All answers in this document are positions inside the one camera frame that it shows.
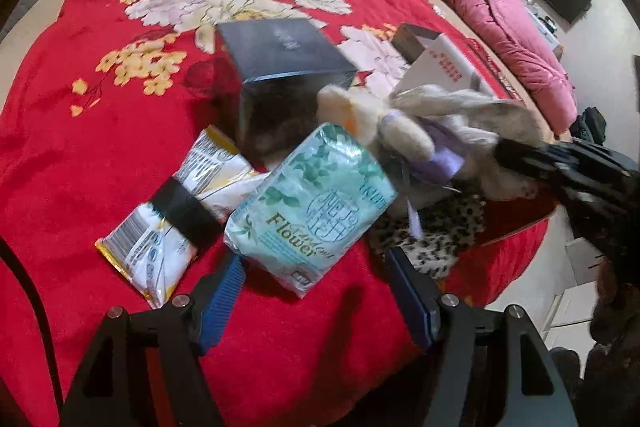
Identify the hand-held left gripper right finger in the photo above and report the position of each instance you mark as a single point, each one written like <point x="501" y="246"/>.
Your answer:
<point x="410" y="302"/>

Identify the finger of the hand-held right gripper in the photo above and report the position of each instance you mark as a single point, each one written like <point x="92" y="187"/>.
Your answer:
<point x="525" y="153"/>
<point x="535" y="177"/>

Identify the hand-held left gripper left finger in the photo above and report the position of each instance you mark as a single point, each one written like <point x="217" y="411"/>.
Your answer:
<point x="222" y="302"/>

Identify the leopard print scrunchie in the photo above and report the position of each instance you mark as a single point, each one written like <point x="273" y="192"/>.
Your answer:
<point x="440" y="232"/>

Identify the yellow white snack packet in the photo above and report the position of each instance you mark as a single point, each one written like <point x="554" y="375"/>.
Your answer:
<point x="145" y="252"/>

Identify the plush rabbit toy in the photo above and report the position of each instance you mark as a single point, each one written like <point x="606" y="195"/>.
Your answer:
<point x="400" y="132"/>

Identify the light blue tissue pack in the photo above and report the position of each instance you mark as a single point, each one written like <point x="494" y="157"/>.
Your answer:
<point x="310" y="207"/>

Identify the black bag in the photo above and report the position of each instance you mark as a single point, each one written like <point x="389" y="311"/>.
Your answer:
<point x="590" y="122"/>

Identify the black wide band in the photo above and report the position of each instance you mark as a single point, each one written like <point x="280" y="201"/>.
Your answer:
<point x="185" y="212"/>

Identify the white drawer cabinet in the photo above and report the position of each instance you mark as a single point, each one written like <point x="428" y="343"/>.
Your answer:
<point x="575" y="302"/>

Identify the white carton box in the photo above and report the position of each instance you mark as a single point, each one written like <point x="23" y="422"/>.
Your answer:
<point x="445" y="67"/>

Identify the pink quilt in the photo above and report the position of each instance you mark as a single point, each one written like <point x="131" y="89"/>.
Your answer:
<point x="500" y="37"/>

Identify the cluttered white shelf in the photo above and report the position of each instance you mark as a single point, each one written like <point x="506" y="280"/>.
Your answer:
<point x="542" y="19"/>

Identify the red floral blanket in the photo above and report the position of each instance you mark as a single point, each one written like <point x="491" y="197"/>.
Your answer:
<point x="100" y="157"/>

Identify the dark square box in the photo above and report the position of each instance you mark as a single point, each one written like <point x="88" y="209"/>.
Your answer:
<point x="280" y="72"/>

